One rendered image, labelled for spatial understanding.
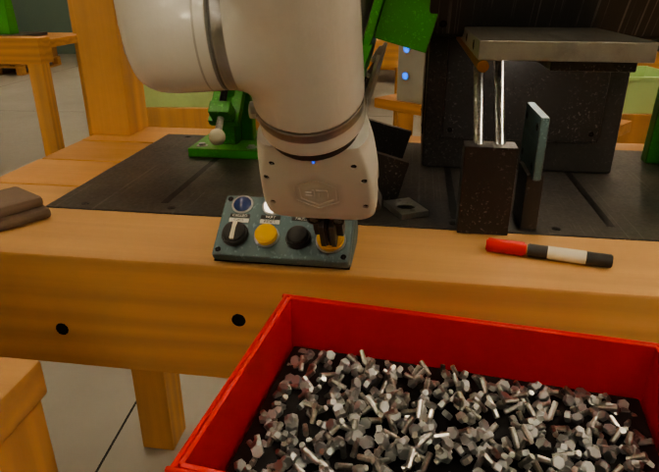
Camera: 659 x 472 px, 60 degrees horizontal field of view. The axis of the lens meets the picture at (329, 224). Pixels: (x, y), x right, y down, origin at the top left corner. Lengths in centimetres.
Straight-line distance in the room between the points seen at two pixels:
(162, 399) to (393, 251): 109
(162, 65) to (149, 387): 130
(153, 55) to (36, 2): 1204
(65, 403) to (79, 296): 129
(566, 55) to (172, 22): 37
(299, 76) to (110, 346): 47
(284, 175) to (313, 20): 17
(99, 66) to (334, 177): 90
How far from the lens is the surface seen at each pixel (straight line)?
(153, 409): 166
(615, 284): 65
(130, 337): 72
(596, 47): 60
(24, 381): 60
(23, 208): 81
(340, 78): 38
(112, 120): 132
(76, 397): 201
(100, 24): 129
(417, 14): 77
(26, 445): 64
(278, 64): 37
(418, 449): 43
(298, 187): 48
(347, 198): 49
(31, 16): 1250
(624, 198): 91
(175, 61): 38
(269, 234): 61
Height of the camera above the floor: 118
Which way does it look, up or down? 23 degrees down
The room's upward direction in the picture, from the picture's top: straight up
